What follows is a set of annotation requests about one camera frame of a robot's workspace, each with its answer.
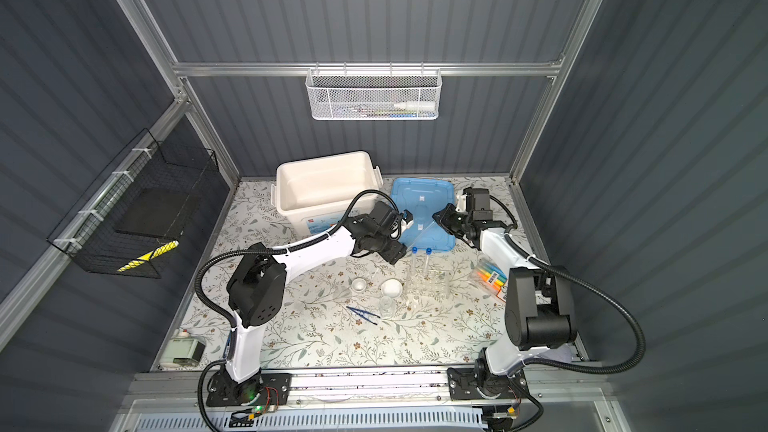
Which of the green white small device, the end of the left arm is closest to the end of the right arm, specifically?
the end of the left arm

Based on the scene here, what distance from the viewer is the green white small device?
0.76m

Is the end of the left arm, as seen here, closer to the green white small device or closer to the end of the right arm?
the end of the right arm
